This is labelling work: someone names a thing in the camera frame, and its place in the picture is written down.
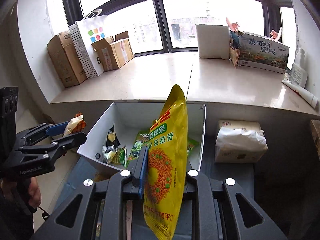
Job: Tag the left hand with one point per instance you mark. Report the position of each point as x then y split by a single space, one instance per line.
34 194

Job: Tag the blue table cloth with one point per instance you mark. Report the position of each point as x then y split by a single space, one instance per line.
242 173

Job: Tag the beige checkered pastry packet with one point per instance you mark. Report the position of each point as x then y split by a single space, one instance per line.
75 125

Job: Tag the yellow spicy strip bag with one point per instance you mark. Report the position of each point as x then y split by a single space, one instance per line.
167 163

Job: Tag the white tube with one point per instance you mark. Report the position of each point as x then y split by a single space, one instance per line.
306 95

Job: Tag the white spray bottle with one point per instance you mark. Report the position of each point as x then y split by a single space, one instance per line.
298 73

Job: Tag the white colour-squares paper bag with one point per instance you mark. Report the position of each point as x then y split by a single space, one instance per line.
98 20

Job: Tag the green striped snack bag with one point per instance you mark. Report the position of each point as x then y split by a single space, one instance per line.
120 158

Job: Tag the large brown cardboard box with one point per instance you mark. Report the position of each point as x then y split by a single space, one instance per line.
64 57

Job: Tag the black silver snack bag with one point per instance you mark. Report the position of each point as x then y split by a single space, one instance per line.
110 146

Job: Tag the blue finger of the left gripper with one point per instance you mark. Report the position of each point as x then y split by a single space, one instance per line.
56 129
70 141

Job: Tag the printed landscape gift box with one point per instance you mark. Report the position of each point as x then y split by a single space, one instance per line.
260 52

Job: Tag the white foam box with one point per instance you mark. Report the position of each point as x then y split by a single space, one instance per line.
213 41

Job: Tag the green seaweed snack bag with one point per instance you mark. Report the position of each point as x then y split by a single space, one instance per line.
141 140

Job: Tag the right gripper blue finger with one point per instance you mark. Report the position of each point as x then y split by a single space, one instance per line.
139 173

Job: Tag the gold yellow chip bag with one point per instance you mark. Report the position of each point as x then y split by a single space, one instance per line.
192 144

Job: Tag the small woven basket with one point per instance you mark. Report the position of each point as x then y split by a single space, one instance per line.
234 56

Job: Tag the tissue pack in plastic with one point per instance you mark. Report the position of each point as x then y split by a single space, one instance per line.
239 142

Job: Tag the polka dot paper bag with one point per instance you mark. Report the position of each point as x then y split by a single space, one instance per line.
83 34

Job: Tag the small open cardboard box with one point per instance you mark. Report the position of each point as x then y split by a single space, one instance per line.
114 52

